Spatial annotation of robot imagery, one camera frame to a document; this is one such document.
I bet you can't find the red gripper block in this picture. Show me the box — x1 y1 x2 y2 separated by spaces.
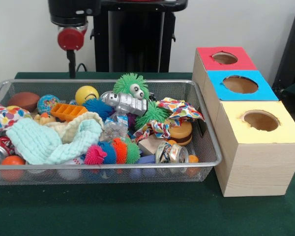
57 26 86 79

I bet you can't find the orange plastic grid tray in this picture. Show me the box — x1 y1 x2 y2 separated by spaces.
50 102 89 122

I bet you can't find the green fuzzy toy with eyes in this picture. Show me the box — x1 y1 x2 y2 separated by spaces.
112 72 149 99

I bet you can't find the cream waffle cloth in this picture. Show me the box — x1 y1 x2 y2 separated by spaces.
44 112 104 145

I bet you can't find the silver toy robot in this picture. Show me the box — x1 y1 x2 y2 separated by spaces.
100 90 148 118

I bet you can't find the multicolour zigzag cloth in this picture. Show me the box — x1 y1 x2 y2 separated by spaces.
134 119 172 144

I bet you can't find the white multicolour dotted cloth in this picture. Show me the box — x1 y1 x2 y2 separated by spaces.
156 97 205 123

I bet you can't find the wooden box with three holes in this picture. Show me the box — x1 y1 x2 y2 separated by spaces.
192 46 295 198

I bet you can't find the yellow ball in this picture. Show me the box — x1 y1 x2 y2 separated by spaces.
75 85 100 106

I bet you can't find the brown toy football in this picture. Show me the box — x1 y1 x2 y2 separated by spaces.
7 91 41 112

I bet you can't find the mint green cloth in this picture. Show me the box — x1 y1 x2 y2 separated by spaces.
6 119 103 165

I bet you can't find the green fuzzy ball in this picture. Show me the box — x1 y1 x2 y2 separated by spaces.
134 100 170 131

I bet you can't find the black chair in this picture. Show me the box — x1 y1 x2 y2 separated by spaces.
272 4 295 99

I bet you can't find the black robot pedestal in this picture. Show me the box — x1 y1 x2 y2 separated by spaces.
89 0 189 73

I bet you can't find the silver wire mesh bin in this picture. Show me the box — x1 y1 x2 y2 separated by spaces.
0 79 223 186

